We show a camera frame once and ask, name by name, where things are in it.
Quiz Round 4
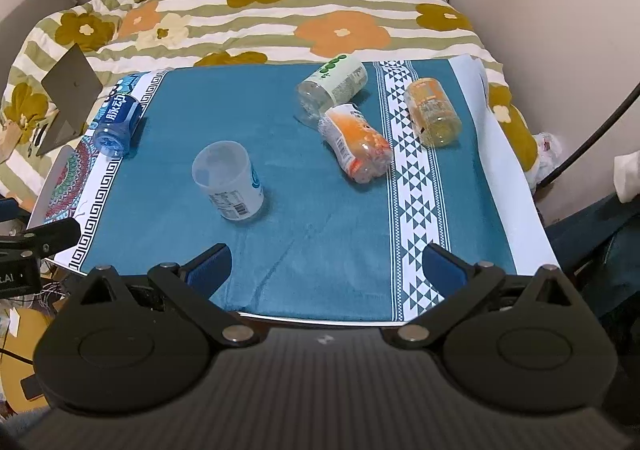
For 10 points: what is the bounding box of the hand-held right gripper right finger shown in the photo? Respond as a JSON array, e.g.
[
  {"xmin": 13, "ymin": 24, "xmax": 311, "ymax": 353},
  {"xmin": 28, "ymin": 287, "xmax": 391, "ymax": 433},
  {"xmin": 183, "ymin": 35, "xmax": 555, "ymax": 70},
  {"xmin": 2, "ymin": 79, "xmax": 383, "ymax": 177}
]
[{"xmin": 382, "ymin": 243, "xmax": 569, "ymax": 343}]

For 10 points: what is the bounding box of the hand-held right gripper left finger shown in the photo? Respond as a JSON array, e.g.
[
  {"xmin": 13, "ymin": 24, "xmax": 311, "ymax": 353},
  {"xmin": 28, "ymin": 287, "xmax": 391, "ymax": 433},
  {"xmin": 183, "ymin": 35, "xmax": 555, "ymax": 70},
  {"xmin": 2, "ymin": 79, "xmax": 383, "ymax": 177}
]
[{"xmin": 79, "ymin": 243, "xmax": 261, "ymax": 346}]

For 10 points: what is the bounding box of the white plastic cup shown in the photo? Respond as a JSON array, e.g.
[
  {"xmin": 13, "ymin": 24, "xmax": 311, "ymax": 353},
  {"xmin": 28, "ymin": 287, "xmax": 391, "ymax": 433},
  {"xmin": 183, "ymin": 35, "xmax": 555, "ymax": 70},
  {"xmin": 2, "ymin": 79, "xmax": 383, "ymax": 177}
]
[{"xmin": 192, "ymin": 141, "xmax": 265, "ymax": 221}]

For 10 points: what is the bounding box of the teal patterned tablecloth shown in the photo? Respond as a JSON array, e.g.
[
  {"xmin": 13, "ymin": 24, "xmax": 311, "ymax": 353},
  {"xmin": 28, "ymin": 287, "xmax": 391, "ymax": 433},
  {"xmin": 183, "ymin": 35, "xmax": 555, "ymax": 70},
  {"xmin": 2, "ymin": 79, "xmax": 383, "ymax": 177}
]
[{"xmin": 27, "ymin": 54, "xmax": 561, "ymax": 323}]

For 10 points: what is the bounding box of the orange label crumpled bottle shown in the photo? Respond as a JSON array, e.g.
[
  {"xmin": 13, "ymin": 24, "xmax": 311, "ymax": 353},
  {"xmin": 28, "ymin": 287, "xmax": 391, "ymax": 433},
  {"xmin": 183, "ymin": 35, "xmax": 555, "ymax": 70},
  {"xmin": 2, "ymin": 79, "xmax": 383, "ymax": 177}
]
[{"xmin": 320, "ymin": 103, "xmax": 393, "ymax": 183}]

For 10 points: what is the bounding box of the white plastic bag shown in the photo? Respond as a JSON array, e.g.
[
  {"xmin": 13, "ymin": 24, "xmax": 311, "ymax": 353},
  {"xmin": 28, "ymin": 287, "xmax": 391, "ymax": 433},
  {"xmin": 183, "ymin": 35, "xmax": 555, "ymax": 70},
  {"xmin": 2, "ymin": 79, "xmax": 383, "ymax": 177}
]
[{"xmin": 526, "ymin": 131, "xmax": 571, "ymax": 191}]

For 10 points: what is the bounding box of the blue label plastic bottle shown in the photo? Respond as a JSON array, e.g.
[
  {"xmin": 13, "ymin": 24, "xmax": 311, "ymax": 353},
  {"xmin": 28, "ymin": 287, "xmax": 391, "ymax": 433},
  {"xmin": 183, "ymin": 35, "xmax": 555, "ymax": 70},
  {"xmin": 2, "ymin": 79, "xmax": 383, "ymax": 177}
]
[{"xmin": 93, "ymin": 95, "xmax": 143, "ymax": 157}]

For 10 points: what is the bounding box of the dark blue cloth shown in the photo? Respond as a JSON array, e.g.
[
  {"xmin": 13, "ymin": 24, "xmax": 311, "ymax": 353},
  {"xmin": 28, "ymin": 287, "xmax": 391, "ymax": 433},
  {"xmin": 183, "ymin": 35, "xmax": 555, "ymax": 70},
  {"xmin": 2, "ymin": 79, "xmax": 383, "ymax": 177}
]
[{"xmin": 542, "ymin": 192, "xmax": 640, "ymax": 381}]

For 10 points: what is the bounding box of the yellow orange label bottle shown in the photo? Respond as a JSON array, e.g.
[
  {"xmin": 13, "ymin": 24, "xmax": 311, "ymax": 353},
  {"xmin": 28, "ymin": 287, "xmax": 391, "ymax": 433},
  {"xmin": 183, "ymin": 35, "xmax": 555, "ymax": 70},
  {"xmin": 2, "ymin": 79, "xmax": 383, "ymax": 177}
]
[{"xmin": 404, "ymin": 78, "xmax": 462, "ymax": 147}]

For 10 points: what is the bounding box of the green label clear bottle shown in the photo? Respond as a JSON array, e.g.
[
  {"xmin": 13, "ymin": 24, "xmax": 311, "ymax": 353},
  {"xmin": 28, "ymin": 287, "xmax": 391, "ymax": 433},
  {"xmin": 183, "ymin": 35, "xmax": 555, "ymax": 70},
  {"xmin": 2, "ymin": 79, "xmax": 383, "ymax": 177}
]
[{"xmin": 296, "ymin": 54, "xmax": 369, "ymax": 119}]

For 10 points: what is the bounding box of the floral striped blanket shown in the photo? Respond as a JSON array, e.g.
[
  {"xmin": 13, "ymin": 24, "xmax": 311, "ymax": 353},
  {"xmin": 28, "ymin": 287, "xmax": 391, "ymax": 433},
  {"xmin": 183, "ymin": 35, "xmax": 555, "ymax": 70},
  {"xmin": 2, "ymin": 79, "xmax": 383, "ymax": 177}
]
[{"xmin": 0, "ymin": 0, "xmax": 540, "ymax": 201}]

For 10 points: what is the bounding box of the black cable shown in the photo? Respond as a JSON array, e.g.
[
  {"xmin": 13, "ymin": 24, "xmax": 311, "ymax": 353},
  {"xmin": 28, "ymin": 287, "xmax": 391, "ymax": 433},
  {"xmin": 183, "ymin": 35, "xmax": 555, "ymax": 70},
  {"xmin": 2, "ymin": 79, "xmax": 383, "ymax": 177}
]
[{"xmin": 535, "ymin": 82, "xmax": 640, "ymax": 191}]

